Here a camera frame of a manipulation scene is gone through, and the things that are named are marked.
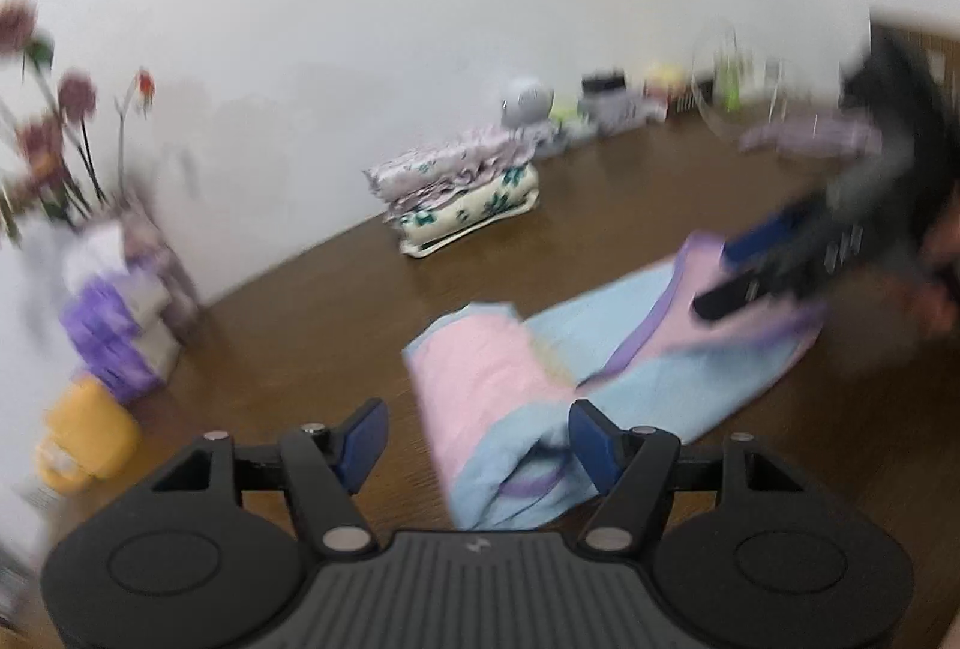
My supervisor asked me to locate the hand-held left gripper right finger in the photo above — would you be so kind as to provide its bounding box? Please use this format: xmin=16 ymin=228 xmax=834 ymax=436
xmin=567 ymin=398 xmax=807 ymax=556

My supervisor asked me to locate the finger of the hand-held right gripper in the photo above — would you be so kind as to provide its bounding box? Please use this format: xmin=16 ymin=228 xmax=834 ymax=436
xmin=691 ymin=236 xmax=887 ymax=324
xmin=721 ymin=191 xmax=860 ymax=269

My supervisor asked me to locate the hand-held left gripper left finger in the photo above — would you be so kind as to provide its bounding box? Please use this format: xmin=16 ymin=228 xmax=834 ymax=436
xmin=150 ymin=397 xmax=391 ymax=557

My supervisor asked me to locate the pink and blue mesh top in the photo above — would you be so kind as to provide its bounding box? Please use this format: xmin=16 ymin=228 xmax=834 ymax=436
xmin=403 ymin=230 xmax=830 ymax=531

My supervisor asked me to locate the person's right hand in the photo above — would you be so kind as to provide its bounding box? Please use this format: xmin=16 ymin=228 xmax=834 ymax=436
xmin=896 ymin=217 xmax=960 ymax=341

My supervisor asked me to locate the yellow and pink small box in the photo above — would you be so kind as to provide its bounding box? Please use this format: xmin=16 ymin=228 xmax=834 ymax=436
xmin=643 ymin=62 xmax=688 ymax=96

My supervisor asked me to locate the grey tin box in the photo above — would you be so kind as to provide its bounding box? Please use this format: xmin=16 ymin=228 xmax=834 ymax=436
xmin=577 ymin=89 xmax=647 ymax=134

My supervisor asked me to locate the green and white small box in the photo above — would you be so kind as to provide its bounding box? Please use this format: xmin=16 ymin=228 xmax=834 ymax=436
xmin=551 ymin=100 xmax=593 ymax=141

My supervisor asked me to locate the sealed purple tissue pack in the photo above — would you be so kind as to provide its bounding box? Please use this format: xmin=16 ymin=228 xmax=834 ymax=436
xmin=79 ymin=322 xmax=185 ymax=404

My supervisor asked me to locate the folded cream green-flower cloth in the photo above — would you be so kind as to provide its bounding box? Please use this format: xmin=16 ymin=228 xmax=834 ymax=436
xmin=390 ymin=163 xmax=541 ymax=258

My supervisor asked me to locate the yellow mug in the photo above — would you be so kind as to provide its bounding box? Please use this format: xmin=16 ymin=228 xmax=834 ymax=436
xmin=34 ymin=379 xmax=142 ymax=496

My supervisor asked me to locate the white astronaut speaker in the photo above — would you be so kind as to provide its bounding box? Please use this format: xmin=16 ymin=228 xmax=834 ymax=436
xmin=501 ymin=76 xmax=557 ymax=129

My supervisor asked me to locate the open purple tissue pack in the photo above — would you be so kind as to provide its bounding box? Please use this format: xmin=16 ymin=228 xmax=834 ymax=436
xmin=60 ymin=223 xmax=170 ymax=351

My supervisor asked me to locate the folded pink floral cloth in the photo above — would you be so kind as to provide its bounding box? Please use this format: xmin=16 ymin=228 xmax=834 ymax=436
xmin=365 ymin=125 xmax=556 ymax=219

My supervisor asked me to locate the bunch of dried roses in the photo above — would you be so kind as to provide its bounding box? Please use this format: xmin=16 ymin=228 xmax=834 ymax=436
xmin=0 ymin=0 xmax=158 ymax=237

